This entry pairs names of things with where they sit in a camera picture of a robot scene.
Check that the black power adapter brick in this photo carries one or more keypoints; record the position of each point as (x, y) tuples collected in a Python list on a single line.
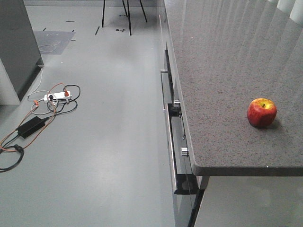
[(31, 126)]

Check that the grey speckled kitchen counter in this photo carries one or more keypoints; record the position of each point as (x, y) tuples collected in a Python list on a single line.
[(228, 53)]

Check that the grey floor mat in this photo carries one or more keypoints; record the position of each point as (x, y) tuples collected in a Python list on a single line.
[(53, 42)]

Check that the white power strip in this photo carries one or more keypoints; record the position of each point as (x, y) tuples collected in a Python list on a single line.
[(65, 95)]

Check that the grey island cabinet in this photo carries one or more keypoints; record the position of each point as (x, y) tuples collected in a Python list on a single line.
[(20, 58)]

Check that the red yellow apple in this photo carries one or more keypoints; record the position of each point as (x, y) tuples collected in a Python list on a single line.
[(261, 112)]

